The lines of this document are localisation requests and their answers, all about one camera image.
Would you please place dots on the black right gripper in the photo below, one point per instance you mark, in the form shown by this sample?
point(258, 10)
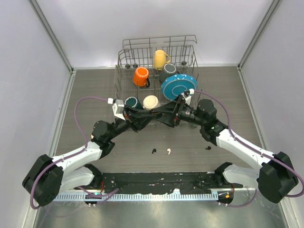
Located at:
point(173, 115)

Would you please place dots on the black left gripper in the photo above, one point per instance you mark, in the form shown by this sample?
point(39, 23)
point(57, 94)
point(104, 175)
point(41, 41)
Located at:
point(137, 119)

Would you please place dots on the black earbud charging case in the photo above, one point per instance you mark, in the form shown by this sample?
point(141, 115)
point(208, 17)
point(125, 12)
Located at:
point(157, 114)

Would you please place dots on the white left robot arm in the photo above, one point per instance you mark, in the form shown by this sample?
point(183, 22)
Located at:
point(50, 176)

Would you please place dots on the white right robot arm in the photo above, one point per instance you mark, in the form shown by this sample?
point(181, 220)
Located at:
point(272, 174)

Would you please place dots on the dark green mug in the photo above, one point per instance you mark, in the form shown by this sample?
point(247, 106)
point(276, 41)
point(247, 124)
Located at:
point(133, 103)

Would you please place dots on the cream white mug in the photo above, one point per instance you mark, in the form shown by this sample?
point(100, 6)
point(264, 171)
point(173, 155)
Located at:
point(150, 102)

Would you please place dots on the blue dotted plate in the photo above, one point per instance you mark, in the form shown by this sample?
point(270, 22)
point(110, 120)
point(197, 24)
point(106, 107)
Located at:
point(177, 84)

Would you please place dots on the orange mug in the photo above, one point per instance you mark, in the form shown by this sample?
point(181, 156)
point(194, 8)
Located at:
point(141, 77)

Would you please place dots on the grey mug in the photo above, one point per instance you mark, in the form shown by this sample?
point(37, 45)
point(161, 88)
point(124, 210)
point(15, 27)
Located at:
point(168, 70)

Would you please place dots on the yellow mug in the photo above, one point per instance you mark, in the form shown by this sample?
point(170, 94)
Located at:
point(161, 58)

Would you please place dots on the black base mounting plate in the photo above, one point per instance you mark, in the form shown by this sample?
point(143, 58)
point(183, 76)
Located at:
point(158, 183)

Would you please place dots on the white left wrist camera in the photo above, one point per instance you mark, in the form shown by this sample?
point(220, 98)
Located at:
point(117, 107)

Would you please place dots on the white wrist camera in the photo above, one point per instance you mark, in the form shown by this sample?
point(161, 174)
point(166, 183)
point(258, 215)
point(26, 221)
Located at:
point(117, 107)
point(187, 95)

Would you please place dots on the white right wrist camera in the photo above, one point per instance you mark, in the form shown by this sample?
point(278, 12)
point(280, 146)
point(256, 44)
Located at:
point(187, 95)

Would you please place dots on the grey wire dish rack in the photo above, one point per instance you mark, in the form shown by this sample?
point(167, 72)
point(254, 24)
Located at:
point(140, 53)

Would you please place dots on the white slotted cable duct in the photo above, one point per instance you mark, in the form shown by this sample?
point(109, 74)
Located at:
point(175, 196)

